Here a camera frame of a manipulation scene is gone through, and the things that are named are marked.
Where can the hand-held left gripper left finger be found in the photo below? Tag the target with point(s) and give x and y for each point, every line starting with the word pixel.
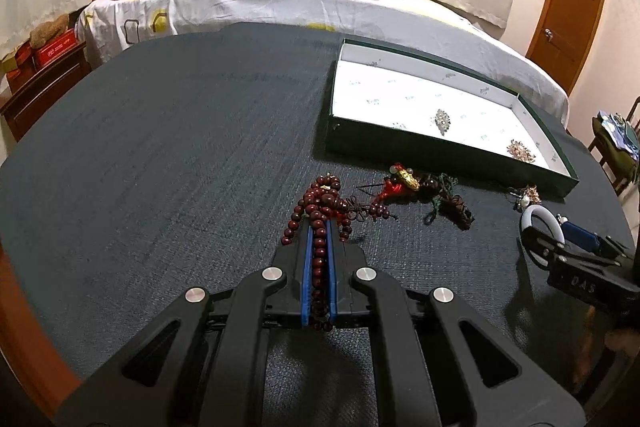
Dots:
pixel 307 277

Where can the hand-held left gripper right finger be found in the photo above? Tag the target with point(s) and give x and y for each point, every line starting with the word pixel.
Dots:
pixel 332 277

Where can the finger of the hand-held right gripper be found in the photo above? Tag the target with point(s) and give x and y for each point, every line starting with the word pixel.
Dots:
pixel 542 249
pixel 585 239

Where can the white bangle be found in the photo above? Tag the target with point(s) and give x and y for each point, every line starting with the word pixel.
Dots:
pixel 542 210

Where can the green tray box white lining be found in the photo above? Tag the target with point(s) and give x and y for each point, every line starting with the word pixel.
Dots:
pixel 425 107

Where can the small pearl brooch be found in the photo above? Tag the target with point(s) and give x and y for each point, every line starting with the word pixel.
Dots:
pixel 525 198

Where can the wooden chair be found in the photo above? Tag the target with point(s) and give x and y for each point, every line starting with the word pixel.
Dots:
pixel 625 177

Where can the gold brooch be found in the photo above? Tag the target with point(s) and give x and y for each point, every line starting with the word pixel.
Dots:
pixel 520 152

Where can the green and blue cloth bundle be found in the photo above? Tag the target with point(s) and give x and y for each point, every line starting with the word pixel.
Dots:
pixel 617 142

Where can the dark gourd pendant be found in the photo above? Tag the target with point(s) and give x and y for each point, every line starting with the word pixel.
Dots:
pixel 445 197

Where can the silver brooch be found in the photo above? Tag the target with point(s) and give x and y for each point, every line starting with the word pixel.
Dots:
pixel 441 122

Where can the dark grey table mat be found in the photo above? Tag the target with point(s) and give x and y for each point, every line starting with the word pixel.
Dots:
pixel 175 157

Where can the wooden door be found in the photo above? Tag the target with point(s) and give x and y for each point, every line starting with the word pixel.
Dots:
pixel 565 12

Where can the bed with patterned white sheet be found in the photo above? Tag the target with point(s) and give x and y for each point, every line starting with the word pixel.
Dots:
pixel 300 2

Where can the wooden nightstand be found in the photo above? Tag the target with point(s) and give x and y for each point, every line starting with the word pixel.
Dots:
pixel 45 92

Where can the red box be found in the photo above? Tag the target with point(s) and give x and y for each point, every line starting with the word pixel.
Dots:
pixel 57 49

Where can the brown plush toy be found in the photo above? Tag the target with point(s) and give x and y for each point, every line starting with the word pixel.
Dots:
pixel 47 29

